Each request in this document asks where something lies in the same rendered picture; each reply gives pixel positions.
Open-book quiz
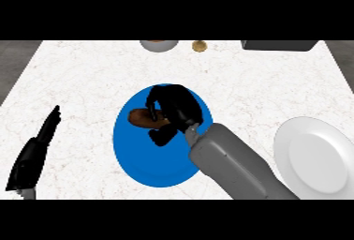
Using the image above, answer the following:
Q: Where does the small tan round object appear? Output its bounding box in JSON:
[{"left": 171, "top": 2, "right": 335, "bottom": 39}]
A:
[{"left": 190, "top": 40, "right": 210, "bottom": 53}]

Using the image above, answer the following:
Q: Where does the brown sweet potato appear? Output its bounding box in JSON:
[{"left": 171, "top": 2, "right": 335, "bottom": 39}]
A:
[{"left": 127, "top": 108, "right": 171, "bottom": 129}]

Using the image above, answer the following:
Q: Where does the grey bowl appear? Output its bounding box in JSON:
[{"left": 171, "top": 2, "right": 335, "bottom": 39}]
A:
[{"left": 139, "top": 40, "right": 180, "bottom": 53}]

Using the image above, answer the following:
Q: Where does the blue plate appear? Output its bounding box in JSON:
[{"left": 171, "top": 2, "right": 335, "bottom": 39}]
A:
[{"left": 112, "top": 82, "right": 214, "bottom": 188}]

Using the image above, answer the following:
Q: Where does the white plate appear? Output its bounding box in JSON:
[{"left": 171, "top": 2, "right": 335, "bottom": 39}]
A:
[{"left": 273, "top": 116, "right": 354, "bottom": 201}]

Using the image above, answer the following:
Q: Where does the dark grey appliance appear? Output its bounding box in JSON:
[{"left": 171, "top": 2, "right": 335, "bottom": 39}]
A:
[{"left": 239, "top": 40, "right": 322, "bottom": 53}]

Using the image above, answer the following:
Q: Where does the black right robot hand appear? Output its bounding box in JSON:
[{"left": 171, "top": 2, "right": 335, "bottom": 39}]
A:
[{"left": 145, "top": 83, "right": 205, "bottom": 147}]

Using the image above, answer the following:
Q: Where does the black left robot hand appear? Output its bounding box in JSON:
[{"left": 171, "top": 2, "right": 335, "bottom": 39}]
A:
[{"left": 5, "top": 105, "right": 62, "bottom": 192}]

